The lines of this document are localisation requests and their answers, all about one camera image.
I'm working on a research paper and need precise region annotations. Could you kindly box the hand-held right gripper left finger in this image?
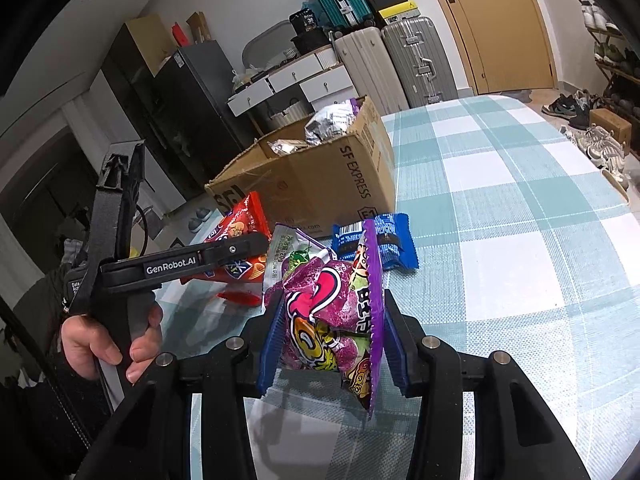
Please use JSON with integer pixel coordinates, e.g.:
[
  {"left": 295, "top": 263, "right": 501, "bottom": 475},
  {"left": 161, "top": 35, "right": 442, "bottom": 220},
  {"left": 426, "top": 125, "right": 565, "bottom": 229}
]
[{"left": 75, "top": 302, "right": 291, "bottom": 480}]

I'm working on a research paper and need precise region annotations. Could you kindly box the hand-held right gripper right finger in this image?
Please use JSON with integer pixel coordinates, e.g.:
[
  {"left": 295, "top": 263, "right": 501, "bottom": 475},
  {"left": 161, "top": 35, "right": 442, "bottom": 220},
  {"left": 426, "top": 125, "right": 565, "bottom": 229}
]
[{"left": 380, "top": 300, "right": 591, "bottom": 480}]

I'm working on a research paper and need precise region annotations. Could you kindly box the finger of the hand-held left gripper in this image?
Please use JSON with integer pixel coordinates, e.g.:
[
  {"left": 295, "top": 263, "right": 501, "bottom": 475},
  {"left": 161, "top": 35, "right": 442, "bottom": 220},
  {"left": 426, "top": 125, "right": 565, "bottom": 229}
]
[{"left": 197, "top": 232, "right": 271, "bottom": 273}]

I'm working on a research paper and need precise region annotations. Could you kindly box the red chip packet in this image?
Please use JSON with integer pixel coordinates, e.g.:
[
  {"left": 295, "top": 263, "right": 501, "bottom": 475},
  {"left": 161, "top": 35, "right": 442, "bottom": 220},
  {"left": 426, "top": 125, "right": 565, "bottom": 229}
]
[{"left": 180, "top": 191, "right": 273, "bottom": 307}]

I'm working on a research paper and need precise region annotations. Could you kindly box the purple candy packet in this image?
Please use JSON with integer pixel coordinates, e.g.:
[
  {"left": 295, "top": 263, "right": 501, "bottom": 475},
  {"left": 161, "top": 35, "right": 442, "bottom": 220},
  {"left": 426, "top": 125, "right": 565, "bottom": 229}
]
[
  {"left": 305, "top": 97, "right": 360, "bottom": 147},
  {"left": 262, "top": 217, "right": 386, "bottom": 418}
]

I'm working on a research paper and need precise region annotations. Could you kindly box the brown cardboard box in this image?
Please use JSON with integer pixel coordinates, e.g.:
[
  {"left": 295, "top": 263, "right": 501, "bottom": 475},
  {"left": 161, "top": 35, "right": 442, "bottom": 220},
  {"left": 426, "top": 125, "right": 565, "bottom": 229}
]
[{"left": 205, "top": 95, "right": 398, "bottom": 233}]

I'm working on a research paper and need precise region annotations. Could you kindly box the person's left hand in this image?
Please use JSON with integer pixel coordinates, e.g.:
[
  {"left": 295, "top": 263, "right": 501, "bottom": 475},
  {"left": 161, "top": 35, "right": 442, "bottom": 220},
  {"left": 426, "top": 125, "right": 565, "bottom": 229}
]
[{"left": 60, "top": 305, "right": 164, "bottom": 386}]

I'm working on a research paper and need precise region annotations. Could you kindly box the blue cookie packet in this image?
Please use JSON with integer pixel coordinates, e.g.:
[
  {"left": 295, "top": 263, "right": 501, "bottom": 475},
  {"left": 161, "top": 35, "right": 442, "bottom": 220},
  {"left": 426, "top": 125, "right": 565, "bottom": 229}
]
[{"left": 331, "top": 212, "right": 420, "bottom": 271}]

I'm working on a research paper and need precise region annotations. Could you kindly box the white curtain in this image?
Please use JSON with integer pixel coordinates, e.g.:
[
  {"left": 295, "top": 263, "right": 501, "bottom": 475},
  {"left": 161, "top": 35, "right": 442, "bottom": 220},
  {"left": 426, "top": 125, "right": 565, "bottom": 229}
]
[{"left": 65, "top": 67, "right": 166, "bottom": 221}]

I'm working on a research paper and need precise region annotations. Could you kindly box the black refrigerator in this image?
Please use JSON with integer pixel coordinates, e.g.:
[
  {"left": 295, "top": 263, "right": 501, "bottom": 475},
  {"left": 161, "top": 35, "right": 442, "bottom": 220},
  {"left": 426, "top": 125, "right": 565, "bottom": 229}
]
[{"left": 152, "top": 40, "right": 261, "bottom": 201}]

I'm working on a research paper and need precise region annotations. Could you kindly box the grey white laundry basket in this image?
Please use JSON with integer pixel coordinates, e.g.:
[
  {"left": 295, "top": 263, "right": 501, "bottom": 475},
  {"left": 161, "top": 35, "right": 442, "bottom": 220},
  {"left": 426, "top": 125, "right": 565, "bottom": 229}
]
[{"left": 265, "top": 100, "right": 313, "bottom": 131}]

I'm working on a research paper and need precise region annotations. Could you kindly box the plastic bag of food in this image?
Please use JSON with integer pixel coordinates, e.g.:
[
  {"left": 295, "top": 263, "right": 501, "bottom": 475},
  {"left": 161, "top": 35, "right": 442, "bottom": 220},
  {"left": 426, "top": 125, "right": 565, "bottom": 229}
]
[{"left": 232, "top": 65, "right": 273, "bottom": 93}]

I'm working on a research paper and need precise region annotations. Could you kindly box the white drawer desk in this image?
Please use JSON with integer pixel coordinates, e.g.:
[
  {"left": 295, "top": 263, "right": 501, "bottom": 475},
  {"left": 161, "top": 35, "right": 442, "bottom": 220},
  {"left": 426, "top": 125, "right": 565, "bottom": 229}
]
[{"left": 227, "top": 45, "right": 361, "bottom": 131}]

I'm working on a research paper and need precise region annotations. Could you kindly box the grey oval mirror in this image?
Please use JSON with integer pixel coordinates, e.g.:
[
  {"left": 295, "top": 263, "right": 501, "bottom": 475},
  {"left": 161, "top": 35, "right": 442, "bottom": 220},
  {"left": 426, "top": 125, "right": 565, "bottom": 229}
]
[{"left": 242, "top": 20, "right": 301, "bottom": 68}]

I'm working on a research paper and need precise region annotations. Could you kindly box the black storage box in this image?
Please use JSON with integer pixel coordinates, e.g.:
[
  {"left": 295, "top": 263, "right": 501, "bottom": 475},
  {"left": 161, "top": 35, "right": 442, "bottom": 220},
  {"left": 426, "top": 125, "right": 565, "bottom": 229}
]
[{"left": 291, "top": 30, "right": 333, "bottom": 53}]

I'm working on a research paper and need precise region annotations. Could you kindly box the brown paper bag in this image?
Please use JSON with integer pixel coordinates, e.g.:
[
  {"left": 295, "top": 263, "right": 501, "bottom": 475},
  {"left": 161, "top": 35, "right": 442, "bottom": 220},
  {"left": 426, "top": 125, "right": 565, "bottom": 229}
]
[{"left": 186, "top": 11, "right": 213, "bottom": 43}]

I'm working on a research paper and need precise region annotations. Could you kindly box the beige suitcase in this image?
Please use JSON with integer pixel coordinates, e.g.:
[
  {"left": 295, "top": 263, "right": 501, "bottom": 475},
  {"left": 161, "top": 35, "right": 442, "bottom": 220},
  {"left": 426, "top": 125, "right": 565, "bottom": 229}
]
[{"left": 332, "top": 27, "right": 411, "bottom": 116}]

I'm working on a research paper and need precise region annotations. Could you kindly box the black labelled canister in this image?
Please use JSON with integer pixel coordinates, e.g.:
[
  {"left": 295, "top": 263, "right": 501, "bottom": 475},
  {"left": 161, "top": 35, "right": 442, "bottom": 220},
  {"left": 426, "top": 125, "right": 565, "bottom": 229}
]
[{"left": 290, "top": 8, "right": 321, "bottom": 36}]

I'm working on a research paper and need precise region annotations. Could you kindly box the silver suitcase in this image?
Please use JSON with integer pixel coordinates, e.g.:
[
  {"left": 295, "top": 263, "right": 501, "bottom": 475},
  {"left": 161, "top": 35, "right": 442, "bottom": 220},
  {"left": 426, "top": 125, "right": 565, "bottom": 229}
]
[{"left": 381, "top": 16, "right": 460, "bottom": 108}]

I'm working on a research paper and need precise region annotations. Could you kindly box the beige grey door mat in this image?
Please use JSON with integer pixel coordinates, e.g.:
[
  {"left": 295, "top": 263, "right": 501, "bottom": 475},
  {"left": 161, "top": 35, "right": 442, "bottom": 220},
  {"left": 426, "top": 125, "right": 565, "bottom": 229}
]
[{"left": 492, "top": 89, "right": 536, "bottom": 106}]

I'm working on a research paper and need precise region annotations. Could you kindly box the pile of shoes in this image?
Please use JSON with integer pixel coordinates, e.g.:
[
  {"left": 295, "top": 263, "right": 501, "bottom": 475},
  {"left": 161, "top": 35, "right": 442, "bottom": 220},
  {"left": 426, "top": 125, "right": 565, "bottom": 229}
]
[{"left": 542, "top": 89, "right": 631, "bottom": 183}]

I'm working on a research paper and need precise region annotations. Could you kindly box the yellow black shoe box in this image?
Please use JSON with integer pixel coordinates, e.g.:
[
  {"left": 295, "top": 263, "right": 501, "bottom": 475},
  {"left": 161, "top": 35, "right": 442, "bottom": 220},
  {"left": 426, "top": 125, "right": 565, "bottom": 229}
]
[{"left": 377, "top": 0, "right": 418, "bottom": 23}]

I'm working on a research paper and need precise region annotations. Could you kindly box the small cardboard box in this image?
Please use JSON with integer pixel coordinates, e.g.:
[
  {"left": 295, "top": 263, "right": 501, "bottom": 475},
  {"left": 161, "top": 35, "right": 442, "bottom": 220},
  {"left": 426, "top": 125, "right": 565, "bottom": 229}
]
[{"left": 590, "top": 107, "right": 633, "bottom": 146}]

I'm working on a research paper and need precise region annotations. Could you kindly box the wooden door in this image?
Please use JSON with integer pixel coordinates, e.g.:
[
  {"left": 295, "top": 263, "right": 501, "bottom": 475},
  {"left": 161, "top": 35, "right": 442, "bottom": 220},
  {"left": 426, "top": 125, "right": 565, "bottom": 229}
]
[{"left": 417, "top": 0, "right": 558, "bottom": 96}]

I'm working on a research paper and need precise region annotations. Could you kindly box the wooden shoe rack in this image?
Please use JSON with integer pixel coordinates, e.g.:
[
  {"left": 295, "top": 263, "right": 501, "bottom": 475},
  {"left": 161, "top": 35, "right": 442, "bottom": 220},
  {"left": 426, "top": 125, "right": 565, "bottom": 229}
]
[{"left": 565, "top": 0, "right": 640, "bottom": 106}]

